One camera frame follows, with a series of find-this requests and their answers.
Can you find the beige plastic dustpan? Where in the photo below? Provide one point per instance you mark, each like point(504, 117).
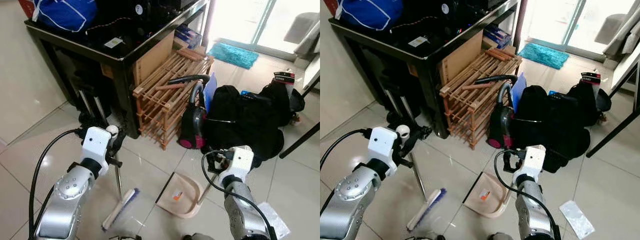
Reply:
point(177, 195)
point(485, 196)

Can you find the broom with blue-white bristles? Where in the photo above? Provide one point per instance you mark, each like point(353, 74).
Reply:
point(427, 207)
point(122, 207)

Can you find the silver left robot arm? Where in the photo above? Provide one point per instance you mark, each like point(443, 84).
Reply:
point(350, 200)
point(67, 200)

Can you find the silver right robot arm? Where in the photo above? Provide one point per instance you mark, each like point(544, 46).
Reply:
point(532, 212)
point(245, 212)

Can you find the teal shaggy floor mat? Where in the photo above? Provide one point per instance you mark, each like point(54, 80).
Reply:
point(542, 55)
point(232, 55)

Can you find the black and magenta vacuum cleaner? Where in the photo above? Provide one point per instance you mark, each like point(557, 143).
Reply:
point(500, 125)
point(192, 125)

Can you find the black suitcase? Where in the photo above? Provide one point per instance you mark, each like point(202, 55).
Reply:
point(90, 95)
point(400, 100)

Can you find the blue plastic folder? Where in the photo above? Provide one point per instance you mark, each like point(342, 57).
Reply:
point(519, 92)
point(210, 92)

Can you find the wooden slatted shoe rack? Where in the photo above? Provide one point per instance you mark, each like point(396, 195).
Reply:
point(165, 95)
point(470, 95)

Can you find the grey robot foot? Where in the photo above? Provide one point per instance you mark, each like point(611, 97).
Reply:
point(196, 236)
point(501, 236)

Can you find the clear plastic wrapper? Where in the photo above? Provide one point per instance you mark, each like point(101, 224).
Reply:
point(275, 220)
point(577, 220)

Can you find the white table with black legs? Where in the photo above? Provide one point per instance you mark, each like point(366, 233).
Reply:
point(300, 141)
point(612, 135)

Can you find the black bag with red tag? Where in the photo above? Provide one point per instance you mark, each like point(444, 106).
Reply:
point(282, 100)
point(590, 100)

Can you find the brown cardboard sheet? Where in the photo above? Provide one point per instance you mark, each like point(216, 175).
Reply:
point(152, 60)
point(460, 60)

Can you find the white paper label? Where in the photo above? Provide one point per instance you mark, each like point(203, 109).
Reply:
point(418, 41)
point(113, 42)

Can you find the glossy black table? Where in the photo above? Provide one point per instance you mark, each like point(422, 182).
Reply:
point(150, 37)
point(450, 40)

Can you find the blue printed box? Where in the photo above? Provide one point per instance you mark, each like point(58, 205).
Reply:
point(497, 36)
point(189, 36)

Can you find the small round white dial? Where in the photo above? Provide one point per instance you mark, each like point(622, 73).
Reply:
point(138, 9)
point(445, 8)

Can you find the blue fabric bag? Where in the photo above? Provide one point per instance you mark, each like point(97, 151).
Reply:
point(65, 12)
point(370, 12)

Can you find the sliding glass door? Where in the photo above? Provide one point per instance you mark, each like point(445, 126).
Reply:
point(575, 22)
point(263, 22)

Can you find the grey armchair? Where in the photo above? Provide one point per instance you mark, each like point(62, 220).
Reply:
point(612, 27)
point(305, 30)

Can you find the red box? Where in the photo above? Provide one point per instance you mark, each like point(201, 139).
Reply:
point(329, 5)
point(26, 6)

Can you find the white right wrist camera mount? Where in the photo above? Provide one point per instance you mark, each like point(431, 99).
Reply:
point(535, 161)
point(242, 161)

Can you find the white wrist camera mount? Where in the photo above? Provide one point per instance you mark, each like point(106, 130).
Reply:
point(96, 145)
point(535, 161)
point(242, 161)
point(382, 145)

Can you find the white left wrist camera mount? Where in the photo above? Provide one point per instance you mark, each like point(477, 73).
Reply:
point(382, 145)
point(96, 145)

